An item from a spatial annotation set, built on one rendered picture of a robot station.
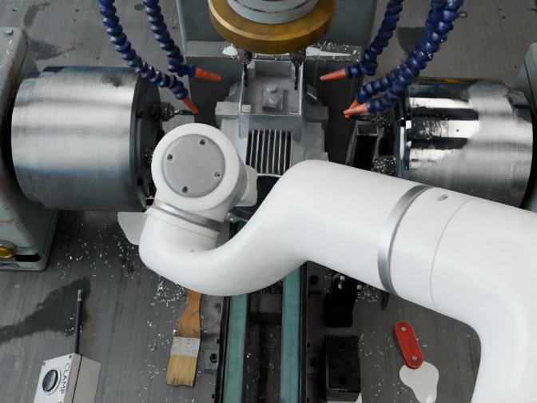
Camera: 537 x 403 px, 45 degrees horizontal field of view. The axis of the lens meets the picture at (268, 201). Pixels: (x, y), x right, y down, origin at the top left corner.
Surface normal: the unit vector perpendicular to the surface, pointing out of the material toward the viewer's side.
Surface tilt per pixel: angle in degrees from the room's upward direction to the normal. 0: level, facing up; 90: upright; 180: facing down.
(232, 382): 0
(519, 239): 26
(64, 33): 0
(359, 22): 90
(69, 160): 54
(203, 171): 31
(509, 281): 42
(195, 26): 90
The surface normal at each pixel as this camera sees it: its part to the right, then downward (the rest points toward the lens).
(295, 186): -0.56, -0.47
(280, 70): -0.05, 0.84
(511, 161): -0.03, 0.18
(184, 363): -0.02, -0.52
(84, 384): 0.80, -0.29
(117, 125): -0.02, -0.07
